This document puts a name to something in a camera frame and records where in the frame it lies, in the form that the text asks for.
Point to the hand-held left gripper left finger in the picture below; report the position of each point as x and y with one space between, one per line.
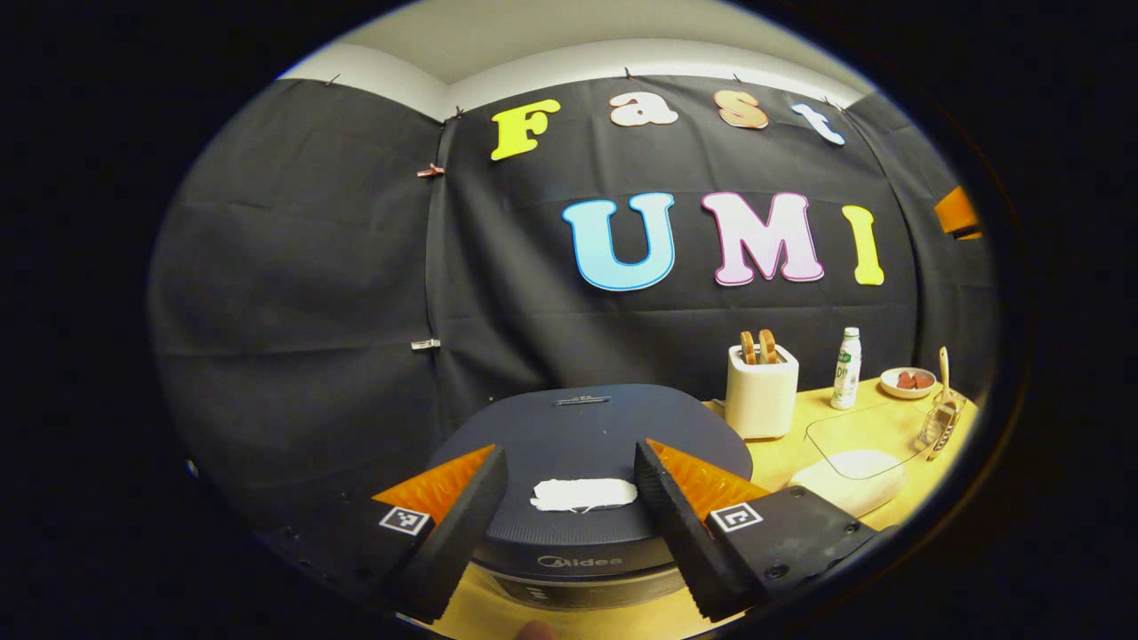
462 542

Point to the dark grey rice cooker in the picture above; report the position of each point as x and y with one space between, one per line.
578 436

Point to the clear box of rice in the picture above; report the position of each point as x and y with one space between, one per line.
853 471

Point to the toasted bread slice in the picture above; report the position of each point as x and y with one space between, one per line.
769 347
749 348

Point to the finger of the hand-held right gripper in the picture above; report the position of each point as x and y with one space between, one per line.
958 216

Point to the copper cloth clip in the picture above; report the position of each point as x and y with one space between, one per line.
430 170

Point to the wooden spoon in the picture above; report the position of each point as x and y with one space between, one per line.
944 373

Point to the white milk bottle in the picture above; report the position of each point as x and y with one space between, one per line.
846 373

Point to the white toaster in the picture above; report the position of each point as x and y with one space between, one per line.
762 400

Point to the white round plate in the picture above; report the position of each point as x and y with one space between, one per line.
889 389

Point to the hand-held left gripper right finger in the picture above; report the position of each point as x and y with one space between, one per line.
676 533

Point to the black backdrop cloth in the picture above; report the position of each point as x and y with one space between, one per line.
311 284

